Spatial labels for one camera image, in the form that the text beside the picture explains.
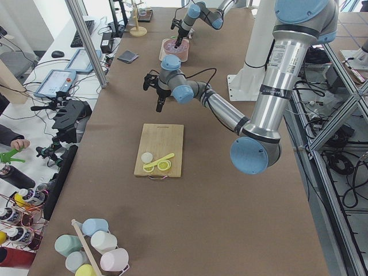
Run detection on yellow plastic knife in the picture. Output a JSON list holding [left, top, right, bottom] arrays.
[[143, 152, 175, 168]]

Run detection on black keyboard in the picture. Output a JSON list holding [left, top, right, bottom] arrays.
[[70, 20, 95, 48]]

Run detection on blue teach pendant near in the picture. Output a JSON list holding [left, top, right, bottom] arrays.
[[33, 70, 76, 98]]

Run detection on metal ice scoop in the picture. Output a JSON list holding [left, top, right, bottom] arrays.
[[187, 28, 195, 39]]

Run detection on seated person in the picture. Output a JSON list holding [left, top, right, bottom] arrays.
[[1, 94, 30, 150]]

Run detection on single lemon slice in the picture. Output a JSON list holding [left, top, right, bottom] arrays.
[[143, 163, 155, 173]]

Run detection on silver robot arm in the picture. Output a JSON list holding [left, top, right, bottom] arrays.
[[170, 0, 252, 49], [144, 1, 338, 174]]

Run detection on pink bowl of ice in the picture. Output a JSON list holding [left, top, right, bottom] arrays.
[[162, 37, 190, 63]]

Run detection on aluminium frame post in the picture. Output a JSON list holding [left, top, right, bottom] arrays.
[[65, 0, 108, 88]]

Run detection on lemon slice stack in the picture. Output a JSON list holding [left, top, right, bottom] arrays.
[[157, 159, 171, 171]]

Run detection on pastel cup rack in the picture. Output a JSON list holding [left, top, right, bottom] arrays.
[[54, 218, 130, 275]]

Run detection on wooden cup tree stand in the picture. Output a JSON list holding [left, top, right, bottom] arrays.
[[128, 1, 147, 37]]

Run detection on wooden cutting board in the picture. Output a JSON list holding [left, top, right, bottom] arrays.
[[134, 123, 184, 178]]

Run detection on cream plastic tray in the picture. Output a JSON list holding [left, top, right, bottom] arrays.
[[159, 39, 191, 63]]

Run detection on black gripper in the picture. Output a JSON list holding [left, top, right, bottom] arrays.
[[174, 24, 190, 48], [156, 85, 171, 112]]

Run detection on blue teach pendant far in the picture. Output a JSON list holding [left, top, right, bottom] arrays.
[[65, 49, 93, 74]]

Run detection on grey folded cloth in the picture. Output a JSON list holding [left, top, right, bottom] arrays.
[[117, 50, 139, 64]]

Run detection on blue teach pendant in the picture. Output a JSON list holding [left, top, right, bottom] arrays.
[[33, 70, 76, 98], [65, 49, 93, 74]]

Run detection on black computer mouse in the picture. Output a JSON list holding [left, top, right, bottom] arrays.
[[51, 51, 64, 58]]

